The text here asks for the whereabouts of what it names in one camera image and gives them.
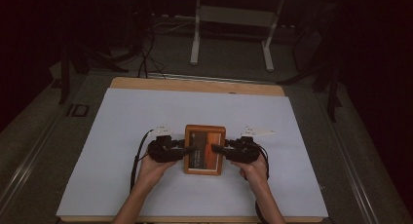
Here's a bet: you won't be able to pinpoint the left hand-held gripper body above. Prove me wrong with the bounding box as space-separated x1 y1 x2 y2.
147 123 185 164

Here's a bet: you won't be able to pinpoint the person's left hand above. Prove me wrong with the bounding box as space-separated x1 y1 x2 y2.
137 152 178 187

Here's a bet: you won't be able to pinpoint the black metal stand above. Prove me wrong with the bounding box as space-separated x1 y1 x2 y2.
276 3 346 124
57 19 131 105

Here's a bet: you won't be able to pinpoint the person's right hand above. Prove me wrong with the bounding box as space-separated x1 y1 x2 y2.
230 151 271 187

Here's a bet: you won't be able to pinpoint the metal floor rail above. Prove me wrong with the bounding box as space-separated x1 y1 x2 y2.
316 93 382 224
0 108 64 215

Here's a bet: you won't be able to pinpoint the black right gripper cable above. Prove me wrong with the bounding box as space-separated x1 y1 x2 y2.
254 143 271 224

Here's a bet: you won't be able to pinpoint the wooden picture frame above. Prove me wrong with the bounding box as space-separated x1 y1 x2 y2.
183 124 227 177

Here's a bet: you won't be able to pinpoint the metal floor strip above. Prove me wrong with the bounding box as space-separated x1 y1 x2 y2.
146 71 271 86

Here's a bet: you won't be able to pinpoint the white table mat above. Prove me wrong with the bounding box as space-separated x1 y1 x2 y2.
56 87 329 219

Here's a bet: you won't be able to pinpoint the wooden table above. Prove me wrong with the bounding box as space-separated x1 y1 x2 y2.
59 76 325 224

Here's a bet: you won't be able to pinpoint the white metal desk frame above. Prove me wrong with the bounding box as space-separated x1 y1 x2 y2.
189 0 286 73

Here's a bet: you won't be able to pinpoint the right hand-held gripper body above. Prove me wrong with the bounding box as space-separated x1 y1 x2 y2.
225 126 276 165

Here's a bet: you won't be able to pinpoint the black floor cables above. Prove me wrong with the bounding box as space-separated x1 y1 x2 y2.
136 20 168 80

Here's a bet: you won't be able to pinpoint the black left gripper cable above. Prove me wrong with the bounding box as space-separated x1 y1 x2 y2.
129 129 156 195

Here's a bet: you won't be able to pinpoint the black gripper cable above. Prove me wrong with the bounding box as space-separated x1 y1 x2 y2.
129 129 156 195
254 143 271 224

